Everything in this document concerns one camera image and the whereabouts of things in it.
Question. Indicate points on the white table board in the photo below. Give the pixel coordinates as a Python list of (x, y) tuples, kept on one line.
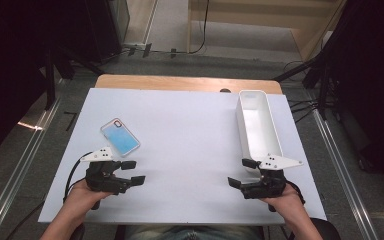
[(186, 150)]

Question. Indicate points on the black chair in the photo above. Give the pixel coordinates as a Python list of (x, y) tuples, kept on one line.
[(326, 230)]

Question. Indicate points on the person's jeans legs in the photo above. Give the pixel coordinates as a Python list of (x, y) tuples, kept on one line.
[(193, 233)]

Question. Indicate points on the white plastic bin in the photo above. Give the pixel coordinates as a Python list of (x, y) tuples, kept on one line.
[(258, 126)]

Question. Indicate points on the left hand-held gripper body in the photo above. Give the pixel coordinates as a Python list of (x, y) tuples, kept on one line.
[(103, 176)]

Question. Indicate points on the light wooden shelf unit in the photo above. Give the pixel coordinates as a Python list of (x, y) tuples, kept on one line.
[(246, 20)]

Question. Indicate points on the person's left hand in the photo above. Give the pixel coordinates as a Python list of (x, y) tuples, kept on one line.
[(80, 200)]

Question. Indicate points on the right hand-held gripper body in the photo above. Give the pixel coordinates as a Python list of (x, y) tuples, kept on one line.
[(268, 185)]

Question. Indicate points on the black metal stand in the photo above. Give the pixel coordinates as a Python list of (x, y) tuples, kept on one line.
[(50, 80), (323, 83)]

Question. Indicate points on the person's right hand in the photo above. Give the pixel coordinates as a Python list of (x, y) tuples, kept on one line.
[(285, 201)]

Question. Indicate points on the metal floor rail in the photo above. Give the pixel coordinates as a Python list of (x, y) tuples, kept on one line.
[(340, 160), (30, 146)]

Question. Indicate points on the black curtain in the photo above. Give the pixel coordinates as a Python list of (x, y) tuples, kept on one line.
[(373, 66), (10, 50)]

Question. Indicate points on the iridescent blue phone case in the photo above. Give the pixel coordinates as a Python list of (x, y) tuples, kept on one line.
[(120, 138)]

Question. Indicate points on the wooden table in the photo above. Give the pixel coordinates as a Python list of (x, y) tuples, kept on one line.
[(180, 83)]

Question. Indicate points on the black cabinet with glass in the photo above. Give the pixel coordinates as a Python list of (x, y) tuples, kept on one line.
[(110, 26)]

